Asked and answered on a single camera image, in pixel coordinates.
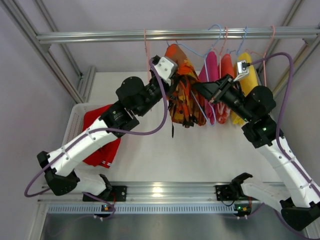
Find yellow trousers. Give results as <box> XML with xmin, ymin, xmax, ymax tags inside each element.
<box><xmin>230</xmin><ymin>52</ymin><xmax>258</xmax><ymax>127</ymax></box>

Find pink hanger with red trousers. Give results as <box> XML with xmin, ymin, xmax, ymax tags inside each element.
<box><xmin>143</xmin><ymin>29</ymin><xmax>151</xmax><ymax>80</ymax></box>

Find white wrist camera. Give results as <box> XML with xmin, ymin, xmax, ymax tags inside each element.
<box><xmin>154</xmin><ymin>56</ymin><xmax>178</xmax><ymax>86</ymax></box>
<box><xmin>233</xmin><ymin>60</ymin><xmax>251</xmax><ymax>82</ymax></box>

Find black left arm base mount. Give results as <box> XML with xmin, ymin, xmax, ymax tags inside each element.
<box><xmin>95</xmin><ymin>185</ymin><xmax>127</xmax><ymax>202</ymax></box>

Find magenta trousers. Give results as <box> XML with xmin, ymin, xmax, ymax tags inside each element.
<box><xmin>198</xmin><ymin>51</ymin><xmax>219</xmax><ymax>127</ymax></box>

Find orange black patterned trousers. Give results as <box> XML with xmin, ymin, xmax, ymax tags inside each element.
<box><xmin>164</xmin><ymin>44</ymin><xmax>207</xmax><ymax>137</ymax></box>

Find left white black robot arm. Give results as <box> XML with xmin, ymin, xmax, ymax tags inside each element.
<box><xmin>37</xmin><ymin>56</ymin><xmax>178</xmax><ymax>198</ymax></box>

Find blue hanger with patterned trousers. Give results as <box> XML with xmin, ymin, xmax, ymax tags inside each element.
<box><xmin>166</xmin><ymin>23</ymin><xmax>223</xmax><ymax>126</ymax></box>

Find red trousers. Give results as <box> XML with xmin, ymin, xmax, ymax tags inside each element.
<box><xmin>82</xmin><ymin>104</ymin><xmax>121</xmax><ymax>169</ymax></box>

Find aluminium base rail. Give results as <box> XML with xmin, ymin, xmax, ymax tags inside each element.
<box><xmin>37</xmin><ymin>181</ymin><xmax>311</xmax><ymax>203</ymax></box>

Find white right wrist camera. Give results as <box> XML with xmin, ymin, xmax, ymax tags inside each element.
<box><xmin>233</xmin><ymin>60</ymin><xmax>251</xmax><ymax>82</ymax></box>

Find white plastic perforated basket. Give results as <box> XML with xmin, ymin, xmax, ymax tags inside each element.
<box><xmin>59</xmin><ymin>102</ymin><xmax>118</xmax><ymax>172</ymax></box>

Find aluminium frame post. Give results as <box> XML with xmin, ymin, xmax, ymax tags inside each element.
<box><xmin>0</xmin><ymin>0</ymin><xmax>84</xmax><ymax>104</ymax></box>

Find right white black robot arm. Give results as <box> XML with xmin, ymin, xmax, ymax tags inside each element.
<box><xmin>192</xmin><ymin>74</ymin><xmax>320</xmax><ymax>231</ymax></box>

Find orange white tie-dye trousers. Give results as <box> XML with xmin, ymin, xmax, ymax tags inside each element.
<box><xmin>216</xmin><ymin>53</ymin><xmax>235</xmax><ymax>124</ymax></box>

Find empty pink hanger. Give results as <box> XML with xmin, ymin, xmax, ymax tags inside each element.
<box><xmin>245</xmin><ymin>25</ymin><xmax>276</xmax><ymax>87</ymax></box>

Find aluminium hanging rail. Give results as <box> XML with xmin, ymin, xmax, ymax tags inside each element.
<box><xmin>36</xmin><ymin>26</ymin><xmax>320</xmax><ymax>44</ymax></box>

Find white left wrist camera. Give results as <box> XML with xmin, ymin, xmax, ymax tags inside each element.
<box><xmin>154</xmin><ymin>56</ymin><xmax>178</xmax><ymax>86</ymax></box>

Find blue hanger with yellow trousers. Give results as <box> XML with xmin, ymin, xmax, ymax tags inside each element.
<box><xmin>226</xmin><ymin>25</ymin><xmax>251</xmax><ymax>66</ymax></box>

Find grey slotted cable duct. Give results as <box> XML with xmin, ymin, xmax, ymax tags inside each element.
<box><xmin>47</xmin><ymin>203</ymin><xmax>243</xmax><ymax>215</ymax></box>

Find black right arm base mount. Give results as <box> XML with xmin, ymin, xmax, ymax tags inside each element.
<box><xmin>215</xmin><ymin>184</ymin><xmax>241</xmax><ymax>202</ymax></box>

